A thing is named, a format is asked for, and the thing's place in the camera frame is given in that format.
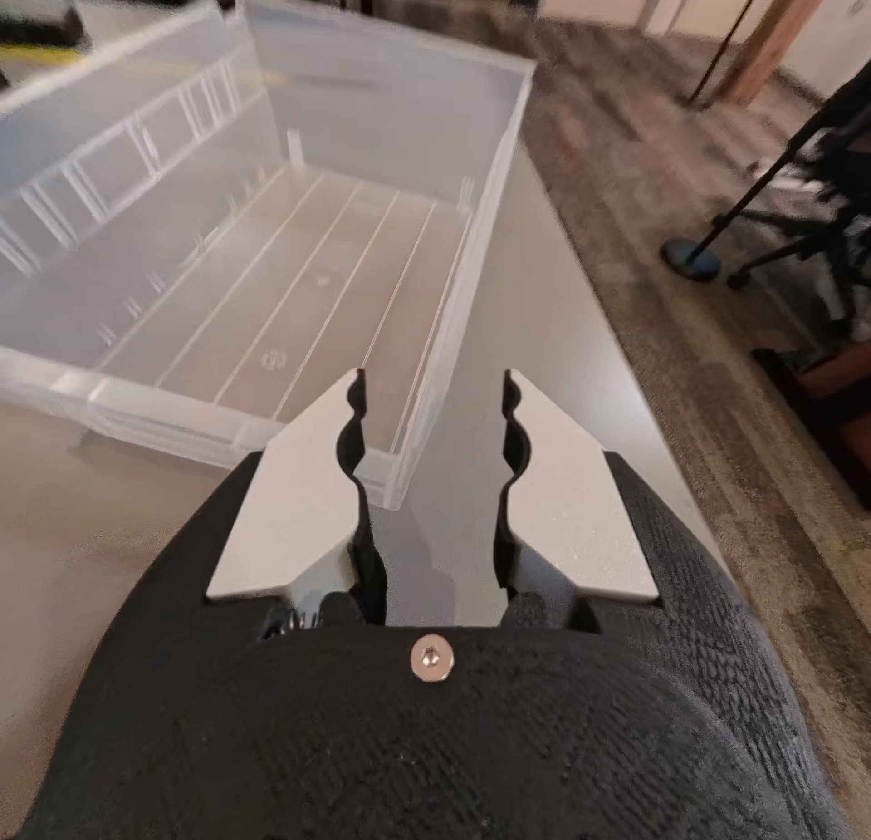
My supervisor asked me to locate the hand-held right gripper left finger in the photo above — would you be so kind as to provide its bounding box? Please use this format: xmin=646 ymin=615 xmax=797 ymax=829
xmin=206 ymin=368 xmax=389 ymax=626

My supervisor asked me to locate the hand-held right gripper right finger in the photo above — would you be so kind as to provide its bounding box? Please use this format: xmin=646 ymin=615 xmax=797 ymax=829
xmin=494 ymin=368 xmax=661 ymax=601

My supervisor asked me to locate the large clear plastic bin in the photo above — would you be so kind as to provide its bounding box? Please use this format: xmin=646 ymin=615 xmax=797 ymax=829
xmin=0 ymin=0 xmax=538 ymax=512

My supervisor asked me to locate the dark brown object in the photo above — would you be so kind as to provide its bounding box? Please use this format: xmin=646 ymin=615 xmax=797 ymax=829
xmin=752 ymin=343 xmax=871 ymax=507

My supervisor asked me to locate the black tripod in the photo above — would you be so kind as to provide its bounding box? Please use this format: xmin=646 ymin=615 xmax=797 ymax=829
xmin=660 ymin=60 xmax=871 ymax=340

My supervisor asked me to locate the wooden post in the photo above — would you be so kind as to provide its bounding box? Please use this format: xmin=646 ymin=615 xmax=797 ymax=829
xmin=714 ymin=0 xmax=845 ymax=106

